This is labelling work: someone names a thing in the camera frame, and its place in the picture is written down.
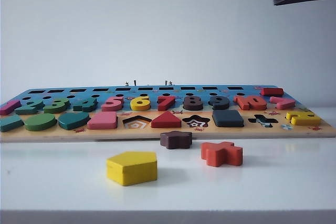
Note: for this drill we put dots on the orange number ten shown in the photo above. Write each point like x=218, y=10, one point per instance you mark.
x=246, y=103

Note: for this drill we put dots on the yellow equals block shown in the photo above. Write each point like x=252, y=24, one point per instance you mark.
x=304, y=119

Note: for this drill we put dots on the brown star block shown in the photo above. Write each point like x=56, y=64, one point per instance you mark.
x=176, y=141

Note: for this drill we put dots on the colourful wooden puzzle board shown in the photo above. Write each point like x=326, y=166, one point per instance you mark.
x=168, y=133

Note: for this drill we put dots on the orange plus block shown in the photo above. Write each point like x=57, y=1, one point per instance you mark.
x=220, y=155

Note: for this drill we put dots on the brown number eight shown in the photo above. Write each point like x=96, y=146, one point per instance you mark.
x=192, y=104

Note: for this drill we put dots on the teal heart block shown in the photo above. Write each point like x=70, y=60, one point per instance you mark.
x=73, y=121

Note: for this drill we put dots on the pink greater-than block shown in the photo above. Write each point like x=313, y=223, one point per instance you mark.
x=284, y=103

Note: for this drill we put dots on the pink number one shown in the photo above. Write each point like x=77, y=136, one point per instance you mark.
x=9, y=108

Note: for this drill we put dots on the dark blue square block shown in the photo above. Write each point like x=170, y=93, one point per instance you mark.
x=228, y=119

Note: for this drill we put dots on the yellow number six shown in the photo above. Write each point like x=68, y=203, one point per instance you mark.
x=140, y=104

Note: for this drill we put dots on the pink number five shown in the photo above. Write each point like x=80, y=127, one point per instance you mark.
x=111, y=106

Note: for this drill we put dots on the pink trapezoid block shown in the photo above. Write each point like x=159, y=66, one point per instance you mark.
x=102, y=121

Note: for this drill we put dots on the dark blue number nine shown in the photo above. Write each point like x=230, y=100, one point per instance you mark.
x=219, y=105

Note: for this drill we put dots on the teal rectangle block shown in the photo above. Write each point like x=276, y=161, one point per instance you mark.
x=10, y=124

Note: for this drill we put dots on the teal number four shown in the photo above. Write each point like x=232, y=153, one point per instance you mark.
x=85, y=106

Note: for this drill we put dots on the red triangle block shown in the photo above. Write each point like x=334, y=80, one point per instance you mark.
x=166, y=121

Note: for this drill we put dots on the yellow pentagon block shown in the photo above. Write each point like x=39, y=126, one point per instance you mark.
x=136, y=171

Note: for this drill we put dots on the green number three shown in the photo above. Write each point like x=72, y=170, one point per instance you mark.
x=55, y=107

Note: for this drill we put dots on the teal number two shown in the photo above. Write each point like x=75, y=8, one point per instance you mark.
x=30, y=108

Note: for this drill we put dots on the red number seven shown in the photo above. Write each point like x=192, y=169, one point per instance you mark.
x=166, y=103

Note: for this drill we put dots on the red minus block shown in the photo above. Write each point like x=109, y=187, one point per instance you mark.
x=271, y=92

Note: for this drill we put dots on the green oval block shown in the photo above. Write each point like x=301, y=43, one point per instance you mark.
x=39, y=123

